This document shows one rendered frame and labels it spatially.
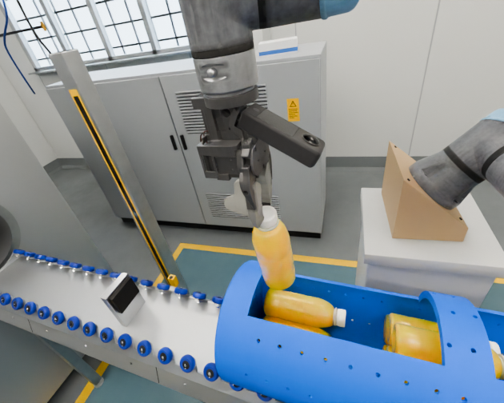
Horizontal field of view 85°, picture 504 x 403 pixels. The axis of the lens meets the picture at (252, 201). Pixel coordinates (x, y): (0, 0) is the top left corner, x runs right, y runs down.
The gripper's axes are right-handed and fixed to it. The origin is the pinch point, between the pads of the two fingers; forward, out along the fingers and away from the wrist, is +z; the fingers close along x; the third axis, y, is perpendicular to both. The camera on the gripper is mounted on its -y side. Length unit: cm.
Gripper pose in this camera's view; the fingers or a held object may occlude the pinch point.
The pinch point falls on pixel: (265, 213)
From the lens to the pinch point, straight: 46.0
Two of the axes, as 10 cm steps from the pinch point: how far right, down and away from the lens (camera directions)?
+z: 1.5, 8.1, 5.7
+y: -9.3, -0.8, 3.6
